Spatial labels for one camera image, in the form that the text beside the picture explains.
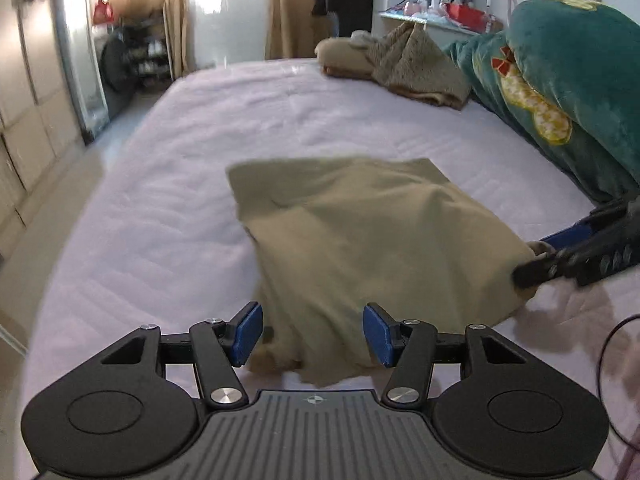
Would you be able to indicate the beige wardrobe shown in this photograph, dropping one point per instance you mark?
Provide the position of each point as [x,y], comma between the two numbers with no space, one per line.
[35,100]

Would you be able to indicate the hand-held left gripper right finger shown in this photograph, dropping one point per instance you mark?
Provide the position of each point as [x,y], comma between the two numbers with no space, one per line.
[378,332]

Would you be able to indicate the white desk with clutter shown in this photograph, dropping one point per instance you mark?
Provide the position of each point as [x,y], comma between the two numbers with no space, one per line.
[435,12]

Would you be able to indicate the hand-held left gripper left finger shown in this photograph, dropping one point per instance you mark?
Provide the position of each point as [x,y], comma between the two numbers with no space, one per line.
[248,332]

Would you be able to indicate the beige cloth garment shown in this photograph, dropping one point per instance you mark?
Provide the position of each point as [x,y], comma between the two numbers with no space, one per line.
[365,240]

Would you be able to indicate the dark shoe rack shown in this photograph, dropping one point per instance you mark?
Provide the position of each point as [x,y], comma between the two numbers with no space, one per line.
[145,47]

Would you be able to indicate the bed with white sheet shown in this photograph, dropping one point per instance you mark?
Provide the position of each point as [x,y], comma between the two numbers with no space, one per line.
[200,135]

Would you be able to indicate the brown knitted cloth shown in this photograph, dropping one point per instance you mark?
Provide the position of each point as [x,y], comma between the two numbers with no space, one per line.
[417,67]

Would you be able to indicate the green printed plush blanket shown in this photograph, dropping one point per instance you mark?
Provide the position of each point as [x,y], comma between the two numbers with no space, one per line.
[555,75]

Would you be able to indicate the red bag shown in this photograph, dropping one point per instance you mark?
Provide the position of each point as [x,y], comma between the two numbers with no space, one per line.
[102,10]

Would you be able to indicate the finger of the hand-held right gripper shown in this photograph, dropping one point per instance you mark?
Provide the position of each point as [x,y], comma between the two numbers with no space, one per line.
[575,234]
[590,262]

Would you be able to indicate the red box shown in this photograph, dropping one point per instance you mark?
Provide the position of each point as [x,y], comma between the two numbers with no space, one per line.
[465,14]

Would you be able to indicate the tan folded cloth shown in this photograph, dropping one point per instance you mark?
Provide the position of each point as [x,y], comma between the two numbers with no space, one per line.
[345,57]

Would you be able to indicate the wall mirror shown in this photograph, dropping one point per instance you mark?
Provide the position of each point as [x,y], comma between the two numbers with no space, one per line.
[82,45]

